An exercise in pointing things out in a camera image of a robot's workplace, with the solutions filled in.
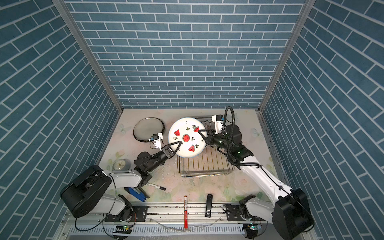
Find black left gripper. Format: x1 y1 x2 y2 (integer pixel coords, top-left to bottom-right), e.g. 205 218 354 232
146 142 181 174

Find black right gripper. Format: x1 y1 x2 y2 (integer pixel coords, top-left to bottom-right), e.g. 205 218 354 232
199 129 233 153

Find watermelon print plate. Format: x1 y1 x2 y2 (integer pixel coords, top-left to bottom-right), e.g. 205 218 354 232
168 118 206 158

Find grey ribbed plate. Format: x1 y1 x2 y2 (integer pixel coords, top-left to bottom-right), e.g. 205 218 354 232
133 117 165 141

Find dark mosaic rim plate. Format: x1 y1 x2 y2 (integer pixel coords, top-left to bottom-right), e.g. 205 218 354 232
132 117 166 143

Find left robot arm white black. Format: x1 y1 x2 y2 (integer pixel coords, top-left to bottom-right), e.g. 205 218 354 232
60 141 183 222

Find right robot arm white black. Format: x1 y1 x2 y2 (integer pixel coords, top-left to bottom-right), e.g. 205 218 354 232
195 125 315 240

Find black white marker pen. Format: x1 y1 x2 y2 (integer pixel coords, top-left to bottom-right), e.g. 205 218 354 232
147 183 167 191

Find black rectangular remote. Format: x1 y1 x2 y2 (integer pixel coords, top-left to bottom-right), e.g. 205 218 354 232
205 194 213 218

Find small white desk clock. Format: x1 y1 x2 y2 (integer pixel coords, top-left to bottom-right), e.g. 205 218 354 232
112 159 131 171

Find blue stapler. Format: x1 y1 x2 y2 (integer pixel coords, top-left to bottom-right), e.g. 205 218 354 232
124 187 150 202

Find red white pen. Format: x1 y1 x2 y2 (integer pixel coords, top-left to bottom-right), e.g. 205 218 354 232
184 196 188 230

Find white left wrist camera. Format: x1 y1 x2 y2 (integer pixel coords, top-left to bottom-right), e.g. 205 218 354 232
149 133 164 150

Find black corrugated cable conduit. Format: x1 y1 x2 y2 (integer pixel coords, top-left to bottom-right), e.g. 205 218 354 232
222 106 262 169

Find metal wire dish rack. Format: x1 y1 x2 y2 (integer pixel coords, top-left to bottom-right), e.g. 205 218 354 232
176 117 234 178

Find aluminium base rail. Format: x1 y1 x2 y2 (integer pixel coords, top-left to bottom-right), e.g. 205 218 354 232
64 201 310 226

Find white cable comb strip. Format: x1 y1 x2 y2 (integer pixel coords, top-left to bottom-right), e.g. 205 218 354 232
69 224 245 237

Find aluminium corner post right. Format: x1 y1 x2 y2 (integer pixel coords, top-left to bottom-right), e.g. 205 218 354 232
259 0 316 113

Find aluminium corner post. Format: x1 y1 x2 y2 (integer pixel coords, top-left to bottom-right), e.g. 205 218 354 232
259 0 316 113
52 0 124 114

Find aluminium corner post left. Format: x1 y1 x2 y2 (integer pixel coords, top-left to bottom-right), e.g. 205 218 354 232
52 0 124 114

